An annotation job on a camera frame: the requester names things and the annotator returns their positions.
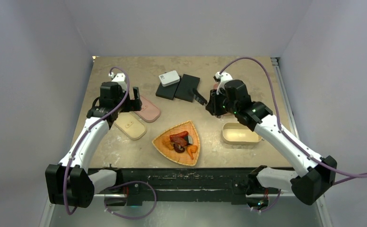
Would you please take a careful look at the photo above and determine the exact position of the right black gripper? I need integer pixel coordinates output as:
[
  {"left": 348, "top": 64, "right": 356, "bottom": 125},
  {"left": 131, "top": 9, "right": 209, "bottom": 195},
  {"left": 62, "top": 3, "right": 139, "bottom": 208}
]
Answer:
[{"left": 206, "top": 87, "right": 238, "bottom": 116}]

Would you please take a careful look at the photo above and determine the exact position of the woven bamboo basket tray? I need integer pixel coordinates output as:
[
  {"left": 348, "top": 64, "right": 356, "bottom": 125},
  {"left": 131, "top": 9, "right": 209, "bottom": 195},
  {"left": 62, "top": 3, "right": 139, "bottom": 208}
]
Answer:
[{"left": 152, "top": 121, "right": 201, "bottom": 166}]

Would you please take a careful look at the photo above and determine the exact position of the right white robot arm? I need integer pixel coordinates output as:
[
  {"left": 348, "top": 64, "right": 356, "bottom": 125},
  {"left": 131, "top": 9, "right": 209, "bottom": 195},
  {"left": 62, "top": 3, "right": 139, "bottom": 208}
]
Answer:
[{"left": 191, "top": 79, "right": 337, "bottom": 205}]

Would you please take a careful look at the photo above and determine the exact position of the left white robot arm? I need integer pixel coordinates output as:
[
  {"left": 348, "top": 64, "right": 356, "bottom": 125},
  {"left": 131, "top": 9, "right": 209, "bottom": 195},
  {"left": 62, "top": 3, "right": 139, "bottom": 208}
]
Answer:
[{"left": 45, "top": 81, "right": 142, "bottom": 208}]

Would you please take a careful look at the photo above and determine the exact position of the right black box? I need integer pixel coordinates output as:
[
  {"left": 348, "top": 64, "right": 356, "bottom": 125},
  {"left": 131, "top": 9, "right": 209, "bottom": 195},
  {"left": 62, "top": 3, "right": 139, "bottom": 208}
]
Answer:
[{"left": 174, "top": 74, "right": 200, "bottom": 102}]

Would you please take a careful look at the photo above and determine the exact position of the black box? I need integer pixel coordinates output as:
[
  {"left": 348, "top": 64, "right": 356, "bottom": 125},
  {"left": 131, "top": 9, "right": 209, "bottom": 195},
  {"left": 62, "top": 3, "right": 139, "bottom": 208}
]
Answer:
[
  {"left": 174, "top": 74, "right": 200, "bottom": 102},
  {"left": 156, "top": 76, "right": 182, "bottom": 100}
]

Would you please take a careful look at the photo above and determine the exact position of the pink lunch box lid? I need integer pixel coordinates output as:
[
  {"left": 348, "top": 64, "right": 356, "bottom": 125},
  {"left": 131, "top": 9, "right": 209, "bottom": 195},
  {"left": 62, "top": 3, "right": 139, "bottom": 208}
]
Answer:
[{"left": 134, "top": 96, "right": 161, "bottom": 122}]

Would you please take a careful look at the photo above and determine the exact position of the beige lunch box lid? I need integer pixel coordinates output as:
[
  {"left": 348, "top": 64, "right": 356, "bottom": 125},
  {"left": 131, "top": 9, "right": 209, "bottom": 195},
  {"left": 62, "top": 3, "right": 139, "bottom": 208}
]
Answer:
[{"left": 114, "top": 113, "right": 147, "bottom": 140}]

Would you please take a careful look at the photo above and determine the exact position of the left black box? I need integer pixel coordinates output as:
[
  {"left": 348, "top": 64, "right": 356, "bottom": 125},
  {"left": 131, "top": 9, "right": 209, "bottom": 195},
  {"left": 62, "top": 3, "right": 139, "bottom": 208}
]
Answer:
[{"left": 156, "top": 76, "right": 182, "bottom": 100}]

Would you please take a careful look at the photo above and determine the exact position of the white small device box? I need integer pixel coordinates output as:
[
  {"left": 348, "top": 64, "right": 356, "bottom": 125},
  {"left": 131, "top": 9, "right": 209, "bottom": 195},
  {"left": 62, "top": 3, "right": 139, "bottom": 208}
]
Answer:
[{"left": 158, "top": 70, "right": 181, "bottom": 87}]

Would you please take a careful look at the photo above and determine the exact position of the beige lunch box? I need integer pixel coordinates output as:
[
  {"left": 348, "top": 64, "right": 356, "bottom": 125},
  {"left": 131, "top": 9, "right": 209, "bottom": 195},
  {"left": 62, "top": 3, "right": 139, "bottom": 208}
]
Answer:
[{"left": 222, "top": 122, "right": 262, "bottom": 145}]

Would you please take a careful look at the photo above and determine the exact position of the red sausage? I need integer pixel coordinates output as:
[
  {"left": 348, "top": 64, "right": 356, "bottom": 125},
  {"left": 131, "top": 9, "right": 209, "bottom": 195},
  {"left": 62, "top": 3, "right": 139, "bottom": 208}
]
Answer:
[{"left": 169, "top": 131, "right": 189, "bottom": 140}]

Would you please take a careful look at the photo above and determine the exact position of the black wrapped rice roll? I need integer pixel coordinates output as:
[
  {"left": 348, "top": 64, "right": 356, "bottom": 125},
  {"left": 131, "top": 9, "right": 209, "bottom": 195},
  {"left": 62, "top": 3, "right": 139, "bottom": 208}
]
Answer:
[{"left": 184, "top": 135, "right": 193, "bottom": 146}]

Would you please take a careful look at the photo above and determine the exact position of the fried chicken piece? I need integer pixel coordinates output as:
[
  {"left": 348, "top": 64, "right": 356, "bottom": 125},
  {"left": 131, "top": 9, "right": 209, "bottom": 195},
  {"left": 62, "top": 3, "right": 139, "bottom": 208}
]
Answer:
[{"left": 162, "top": 137, "right": 174, "bottom": 150}]

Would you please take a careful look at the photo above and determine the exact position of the dark brown meat slice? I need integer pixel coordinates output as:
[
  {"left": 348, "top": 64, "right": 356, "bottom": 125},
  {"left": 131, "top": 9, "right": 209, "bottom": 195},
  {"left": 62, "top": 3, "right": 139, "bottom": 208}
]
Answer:
[{"left": 171, "top": 137, "right": 187, "bottom": 153}]

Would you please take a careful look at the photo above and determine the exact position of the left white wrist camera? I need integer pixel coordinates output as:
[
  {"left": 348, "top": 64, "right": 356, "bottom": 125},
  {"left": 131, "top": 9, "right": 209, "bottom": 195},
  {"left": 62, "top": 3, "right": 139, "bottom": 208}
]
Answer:
[{"left": 108, "top": 72, "right": 128, "bottom": 92}]

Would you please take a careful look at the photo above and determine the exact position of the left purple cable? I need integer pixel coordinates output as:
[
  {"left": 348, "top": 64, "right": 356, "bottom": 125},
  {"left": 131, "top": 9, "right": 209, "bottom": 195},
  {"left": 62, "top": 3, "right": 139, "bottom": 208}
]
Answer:
[{"left": 62, "top": 66, "right": 131, "bottom": 216}]

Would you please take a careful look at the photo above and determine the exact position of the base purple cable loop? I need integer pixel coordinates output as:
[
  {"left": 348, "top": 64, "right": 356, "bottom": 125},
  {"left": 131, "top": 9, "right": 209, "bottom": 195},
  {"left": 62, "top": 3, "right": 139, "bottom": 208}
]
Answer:
[{"left": 104, "top": 181, "right": 158, "bottom": 220}]

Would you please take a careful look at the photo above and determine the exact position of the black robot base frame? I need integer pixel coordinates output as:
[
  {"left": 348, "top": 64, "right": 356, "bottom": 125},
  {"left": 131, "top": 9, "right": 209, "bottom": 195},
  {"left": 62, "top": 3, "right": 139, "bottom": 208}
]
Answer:
[{"left": 95, "top": 167, "right": 266, "bottom": 206}]

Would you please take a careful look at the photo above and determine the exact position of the right aluminium rail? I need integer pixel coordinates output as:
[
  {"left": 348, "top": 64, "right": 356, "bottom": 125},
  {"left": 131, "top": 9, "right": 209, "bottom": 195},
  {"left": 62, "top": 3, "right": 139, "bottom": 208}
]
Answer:
[{"left": 271, "top": 58, "right": 298, "bottom": 137}]

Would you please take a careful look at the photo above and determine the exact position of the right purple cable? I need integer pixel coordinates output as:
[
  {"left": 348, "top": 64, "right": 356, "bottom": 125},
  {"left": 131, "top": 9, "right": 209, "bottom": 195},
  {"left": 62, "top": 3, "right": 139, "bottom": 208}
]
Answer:
[{"left": 218, "top": 56, "right": 367, "bottom": 179}]

